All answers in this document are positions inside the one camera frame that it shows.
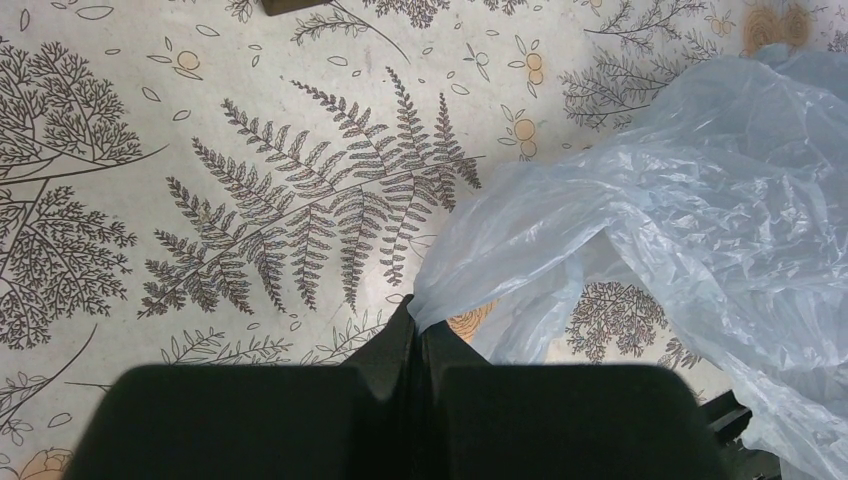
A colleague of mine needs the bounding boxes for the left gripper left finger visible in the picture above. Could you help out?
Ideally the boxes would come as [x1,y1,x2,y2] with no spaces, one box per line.
[65,303,415,479]

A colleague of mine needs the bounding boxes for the floral patterned table mat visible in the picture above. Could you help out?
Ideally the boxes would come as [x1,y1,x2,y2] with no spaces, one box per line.
[1,1,847,479]

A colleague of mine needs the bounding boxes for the light blue plastic trash bag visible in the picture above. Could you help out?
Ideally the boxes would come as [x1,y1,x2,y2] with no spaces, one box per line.
[409,44,847,479]

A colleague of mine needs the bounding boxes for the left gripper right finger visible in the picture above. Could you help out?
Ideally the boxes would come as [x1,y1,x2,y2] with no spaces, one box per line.
[418,323,728,479]

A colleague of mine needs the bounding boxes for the small dark brown block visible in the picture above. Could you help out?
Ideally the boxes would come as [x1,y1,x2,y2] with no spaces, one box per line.
[261,0,331,16]

